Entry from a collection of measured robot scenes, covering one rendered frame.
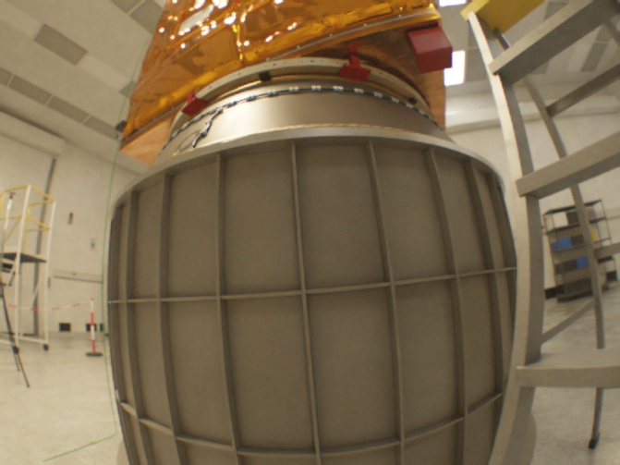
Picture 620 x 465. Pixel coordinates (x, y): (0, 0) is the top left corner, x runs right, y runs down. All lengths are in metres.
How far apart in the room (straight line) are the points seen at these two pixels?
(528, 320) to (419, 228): 0.39
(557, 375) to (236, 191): 0.75
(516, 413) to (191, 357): 0.69
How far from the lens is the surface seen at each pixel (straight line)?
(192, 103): 1.42
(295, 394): 0.68
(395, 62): 1.44
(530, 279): 0.51
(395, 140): 0.78
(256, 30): 1.60
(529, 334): 0.51
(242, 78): 1.30
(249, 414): 0.73
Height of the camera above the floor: 0.75
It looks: 14 degrees up
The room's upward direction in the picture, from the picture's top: 5 degrees counter-clockwise
